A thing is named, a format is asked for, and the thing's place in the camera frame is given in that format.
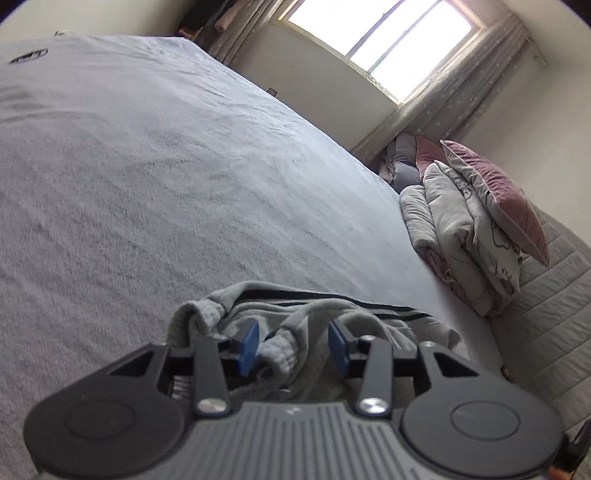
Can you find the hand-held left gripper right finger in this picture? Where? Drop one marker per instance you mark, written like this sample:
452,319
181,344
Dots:
339,347

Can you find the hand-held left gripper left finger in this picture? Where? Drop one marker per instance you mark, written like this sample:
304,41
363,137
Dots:
248,347

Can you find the grey pants with black stripes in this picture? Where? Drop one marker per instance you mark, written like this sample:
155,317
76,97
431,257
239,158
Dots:
295,318

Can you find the hanging clothes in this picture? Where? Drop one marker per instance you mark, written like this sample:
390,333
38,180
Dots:
207,18

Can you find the folded grey quilt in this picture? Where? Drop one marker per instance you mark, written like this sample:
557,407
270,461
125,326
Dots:
455,230

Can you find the small brown patterned object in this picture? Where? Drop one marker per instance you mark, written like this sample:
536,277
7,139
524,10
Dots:
506,372

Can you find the bed with grey sheet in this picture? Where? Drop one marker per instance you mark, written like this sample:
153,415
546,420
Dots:
161,184

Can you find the pile of grey cloth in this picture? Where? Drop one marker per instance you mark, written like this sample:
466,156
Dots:
401,161

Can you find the pink pillow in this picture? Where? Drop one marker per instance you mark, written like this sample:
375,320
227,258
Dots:
427,152
503,198

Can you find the grey quilted headboard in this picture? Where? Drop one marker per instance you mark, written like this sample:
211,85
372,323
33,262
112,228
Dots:
549,295

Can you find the grey patterned curtain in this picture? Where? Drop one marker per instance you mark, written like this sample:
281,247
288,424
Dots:
457,92
244,27

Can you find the window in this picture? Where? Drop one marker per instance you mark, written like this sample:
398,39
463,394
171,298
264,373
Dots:
388,37

